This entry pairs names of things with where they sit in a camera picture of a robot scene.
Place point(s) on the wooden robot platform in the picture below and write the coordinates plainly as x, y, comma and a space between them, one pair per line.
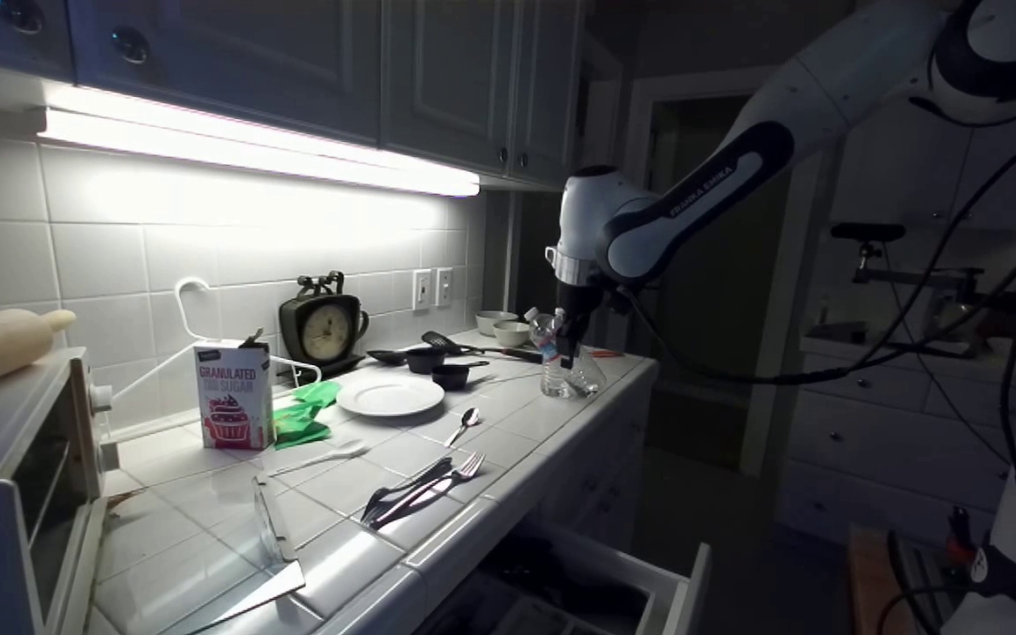
883, 588

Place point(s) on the white clothes hanger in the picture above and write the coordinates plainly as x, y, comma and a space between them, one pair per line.
193, 283

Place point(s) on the white open drawer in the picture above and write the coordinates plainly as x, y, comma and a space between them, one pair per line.
678, 599

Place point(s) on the dark kitchen faucet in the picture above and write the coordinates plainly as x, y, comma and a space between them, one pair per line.
872, 252

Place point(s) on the white wall plate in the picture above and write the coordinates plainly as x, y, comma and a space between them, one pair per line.
447, 287
420, 291

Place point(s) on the black ladle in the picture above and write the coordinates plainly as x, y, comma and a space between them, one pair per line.
388, 352

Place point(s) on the white sink cabinet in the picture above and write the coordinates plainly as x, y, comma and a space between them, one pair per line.
872, 446

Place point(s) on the black table clock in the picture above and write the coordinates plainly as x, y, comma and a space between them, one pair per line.
322, 329

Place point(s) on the under cabinet light strip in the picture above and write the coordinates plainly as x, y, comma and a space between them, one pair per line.
261, 144

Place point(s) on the metal spoon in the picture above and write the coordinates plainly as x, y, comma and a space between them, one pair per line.
466, 416

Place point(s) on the black measuring cup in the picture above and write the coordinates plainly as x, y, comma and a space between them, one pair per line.
425, 356

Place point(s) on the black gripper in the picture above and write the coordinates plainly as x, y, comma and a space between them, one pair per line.
580, 303

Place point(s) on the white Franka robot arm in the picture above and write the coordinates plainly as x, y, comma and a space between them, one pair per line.
839, 81

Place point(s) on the white lower cabinet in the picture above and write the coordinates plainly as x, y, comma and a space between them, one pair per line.
602, 469

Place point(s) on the upper kitchen cabinets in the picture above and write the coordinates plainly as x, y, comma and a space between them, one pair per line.
297, 56

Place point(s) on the small black cup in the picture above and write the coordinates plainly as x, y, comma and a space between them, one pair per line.
453, 377

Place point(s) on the green cloth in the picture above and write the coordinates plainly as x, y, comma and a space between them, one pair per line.
301, 414

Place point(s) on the microwave oven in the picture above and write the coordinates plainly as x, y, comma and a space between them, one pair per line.
0, 515

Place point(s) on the white round plate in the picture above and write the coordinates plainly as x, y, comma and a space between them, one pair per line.
388, 397

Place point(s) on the white pink carton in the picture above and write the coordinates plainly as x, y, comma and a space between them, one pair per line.
235, 391

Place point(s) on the white plastic spoon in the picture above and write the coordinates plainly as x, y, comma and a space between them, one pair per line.
334, 451

